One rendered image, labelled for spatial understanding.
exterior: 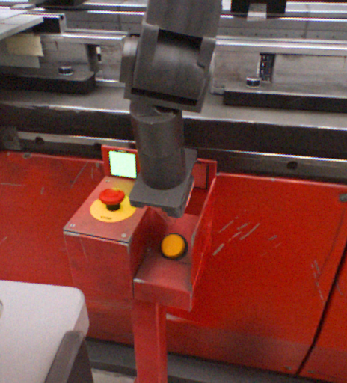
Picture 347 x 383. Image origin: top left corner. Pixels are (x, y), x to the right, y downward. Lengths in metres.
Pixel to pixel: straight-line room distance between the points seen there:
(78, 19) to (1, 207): 0.51
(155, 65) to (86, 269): 0.37
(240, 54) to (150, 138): 0.39
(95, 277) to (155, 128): 0.31
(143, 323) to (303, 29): 0.75
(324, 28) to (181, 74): 0.70
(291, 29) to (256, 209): 0.46
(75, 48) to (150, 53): 0.49
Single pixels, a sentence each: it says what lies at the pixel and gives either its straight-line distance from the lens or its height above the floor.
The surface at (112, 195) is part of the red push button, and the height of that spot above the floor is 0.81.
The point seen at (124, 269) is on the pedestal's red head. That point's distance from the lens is 0.60.
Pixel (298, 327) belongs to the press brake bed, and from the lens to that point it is 1.01.
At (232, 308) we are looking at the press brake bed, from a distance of 0.98.
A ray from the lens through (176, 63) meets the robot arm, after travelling 0.37.
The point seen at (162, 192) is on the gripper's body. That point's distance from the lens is 0.47.
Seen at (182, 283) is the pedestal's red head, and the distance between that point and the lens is 0.60.
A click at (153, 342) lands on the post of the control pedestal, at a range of 0.81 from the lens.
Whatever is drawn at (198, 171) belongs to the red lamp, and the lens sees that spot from 0.63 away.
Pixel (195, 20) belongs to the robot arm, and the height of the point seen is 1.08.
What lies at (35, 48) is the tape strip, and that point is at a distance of 0.88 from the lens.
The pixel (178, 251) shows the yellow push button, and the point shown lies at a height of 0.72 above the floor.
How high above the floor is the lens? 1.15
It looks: 35 degrees down
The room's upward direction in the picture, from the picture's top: straight up
